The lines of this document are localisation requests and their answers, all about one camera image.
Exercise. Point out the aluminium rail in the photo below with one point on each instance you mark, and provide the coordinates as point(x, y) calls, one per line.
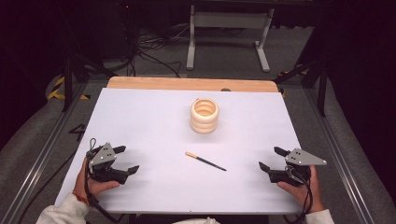
point(336, 149)
point(37, 165)

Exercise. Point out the white metal stand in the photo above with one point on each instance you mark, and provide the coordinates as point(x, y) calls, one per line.
point(230, 20)

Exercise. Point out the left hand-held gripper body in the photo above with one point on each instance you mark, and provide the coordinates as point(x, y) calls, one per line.
point(104, 157)

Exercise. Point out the black tripod stand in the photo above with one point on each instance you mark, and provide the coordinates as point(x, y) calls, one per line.
point(322, 87)
point(67, 81)

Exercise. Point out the person's left hand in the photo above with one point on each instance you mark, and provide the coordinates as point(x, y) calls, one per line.
point(96, 186)

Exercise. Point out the white board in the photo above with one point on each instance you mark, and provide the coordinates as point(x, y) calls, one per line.
point(174, 186)

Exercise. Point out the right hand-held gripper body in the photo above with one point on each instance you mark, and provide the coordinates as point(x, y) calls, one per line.
point(299, 158)

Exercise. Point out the black pencil with wooden end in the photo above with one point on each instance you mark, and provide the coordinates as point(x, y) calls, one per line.
point(205, 160)

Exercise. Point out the wooden table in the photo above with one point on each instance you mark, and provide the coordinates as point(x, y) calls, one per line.
point(174, 83)

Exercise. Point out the person's right hand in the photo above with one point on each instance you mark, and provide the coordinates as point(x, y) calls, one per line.
point(300, 193)

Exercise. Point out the ribbed wooden pen holder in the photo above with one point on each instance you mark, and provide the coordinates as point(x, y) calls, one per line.
point(204, 119)

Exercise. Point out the person's white clothing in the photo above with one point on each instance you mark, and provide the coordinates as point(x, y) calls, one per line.
point(196, 221)

